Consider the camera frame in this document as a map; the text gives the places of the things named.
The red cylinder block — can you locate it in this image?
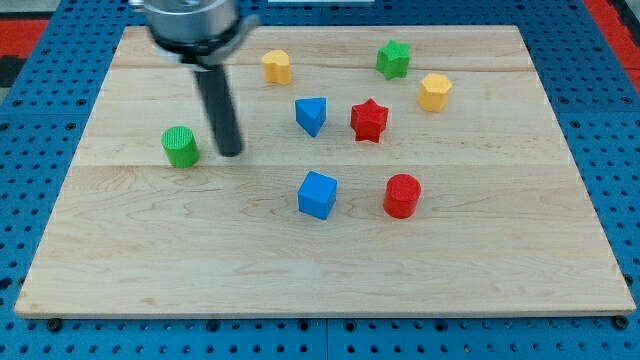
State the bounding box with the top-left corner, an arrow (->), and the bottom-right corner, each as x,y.
383,173 -> 422,219

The blue triangle block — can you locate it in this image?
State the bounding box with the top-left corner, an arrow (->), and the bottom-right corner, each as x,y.
295,97 -> 327,137

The green star block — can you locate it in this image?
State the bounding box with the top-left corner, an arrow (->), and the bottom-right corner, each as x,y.
376,40 -> 410,80

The light wooden board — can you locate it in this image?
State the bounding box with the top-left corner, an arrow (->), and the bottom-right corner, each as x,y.
15,26 -> 636,319

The yellow hexagon block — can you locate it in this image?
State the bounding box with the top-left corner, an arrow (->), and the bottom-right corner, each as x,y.
417,73 -> 453,112

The red star block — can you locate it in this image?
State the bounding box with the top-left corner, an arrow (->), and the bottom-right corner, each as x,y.
350,98 -> 389,143

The yellow heart block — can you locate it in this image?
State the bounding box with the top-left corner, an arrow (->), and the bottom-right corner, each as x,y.
261,49 -> 292,85

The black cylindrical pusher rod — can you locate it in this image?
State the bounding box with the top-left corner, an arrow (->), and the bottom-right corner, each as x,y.
195,64 -> 243,157

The green cylinder block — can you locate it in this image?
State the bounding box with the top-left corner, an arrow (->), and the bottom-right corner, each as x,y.
161,126 -> 200,168

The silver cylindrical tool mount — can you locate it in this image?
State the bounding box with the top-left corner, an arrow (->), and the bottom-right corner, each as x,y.
129,0 -> 260,67

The blue cube block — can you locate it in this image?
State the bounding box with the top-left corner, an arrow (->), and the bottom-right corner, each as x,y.
297,171 -> 338,220

